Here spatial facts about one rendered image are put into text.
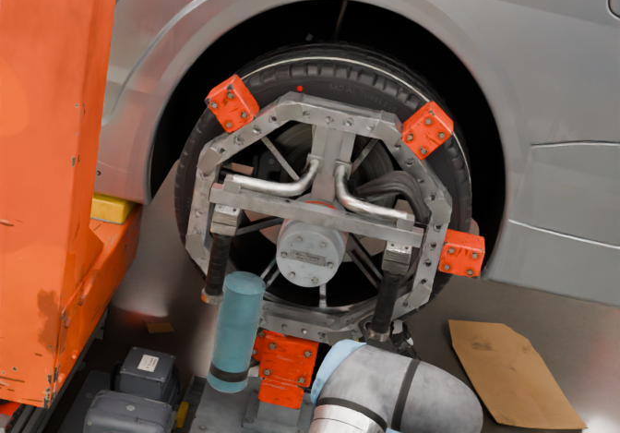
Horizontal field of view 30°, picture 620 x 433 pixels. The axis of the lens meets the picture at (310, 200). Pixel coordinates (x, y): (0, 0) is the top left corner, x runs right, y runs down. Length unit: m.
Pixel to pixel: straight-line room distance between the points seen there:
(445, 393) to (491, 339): 2.12
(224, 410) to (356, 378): 1.15
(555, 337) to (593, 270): 1.46
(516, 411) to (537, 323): 0.61
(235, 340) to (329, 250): 0.30
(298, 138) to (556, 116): 0.59
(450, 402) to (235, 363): 0.78
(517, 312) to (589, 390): 0.47
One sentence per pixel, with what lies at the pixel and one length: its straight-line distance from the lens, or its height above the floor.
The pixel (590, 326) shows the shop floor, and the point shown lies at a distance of 4.25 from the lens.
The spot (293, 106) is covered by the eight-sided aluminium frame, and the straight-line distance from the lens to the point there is 2.36.
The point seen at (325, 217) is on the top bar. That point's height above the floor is 0.97.
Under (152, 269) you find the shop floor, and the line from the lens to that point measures 3.95.
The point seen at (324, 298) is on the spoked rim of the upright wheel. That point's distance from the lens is 2.65.
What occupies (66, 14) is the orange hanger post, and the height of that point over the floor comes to 1.32.
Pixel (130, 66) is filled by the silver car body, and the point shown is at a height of 1.06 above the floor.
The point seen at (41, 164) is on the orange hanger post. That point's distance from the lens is 2.11.
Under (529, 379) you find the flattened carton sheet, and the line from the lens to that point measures 3.80.
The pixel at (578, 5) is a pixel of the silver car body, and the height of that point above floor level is 1.40.
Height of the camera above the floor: 1.92
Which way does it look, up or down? 24 degrees down
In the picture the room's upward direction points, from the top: 12 degrees clockwise
